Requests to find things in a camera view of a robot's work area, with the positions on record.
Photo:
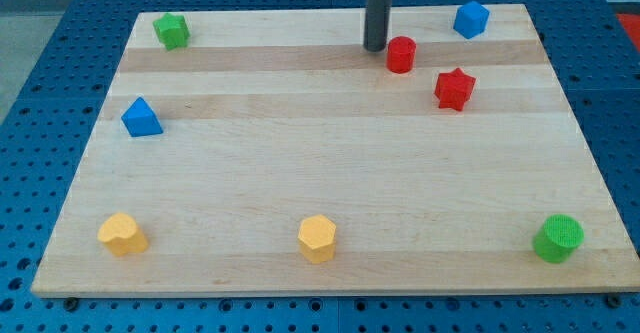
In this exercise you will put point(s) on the red cylinder block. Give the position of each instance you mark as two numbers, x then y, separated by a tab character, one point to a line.
400	54

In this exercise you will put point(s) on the red star block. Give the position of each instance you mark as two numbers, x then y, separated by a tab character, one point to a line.
453	89

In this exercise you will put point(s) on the light wooden board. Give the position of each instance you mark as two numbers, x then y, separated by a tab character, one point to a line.
273	116

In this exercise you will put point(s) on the yellow hexagon block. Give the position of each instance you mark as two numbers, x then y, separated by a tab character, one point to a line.
316	238

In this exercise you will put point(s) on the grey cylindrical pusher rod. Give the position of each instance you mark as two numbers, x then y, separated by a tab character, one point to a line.
376	25

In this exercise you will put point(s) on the blue triangle block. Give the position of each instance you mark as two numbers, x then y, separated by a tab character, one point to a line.
140	119

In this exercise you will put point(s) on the yellow heart block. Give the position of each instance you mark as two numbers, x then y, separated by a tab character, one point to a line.
120	234

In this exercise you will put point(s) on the green cylinder block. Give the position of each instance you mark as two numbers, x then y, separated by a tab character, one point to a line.
557	238

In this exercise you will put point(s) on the red object at right edge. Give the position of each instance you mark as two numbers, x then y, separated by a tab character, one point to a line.
631	24

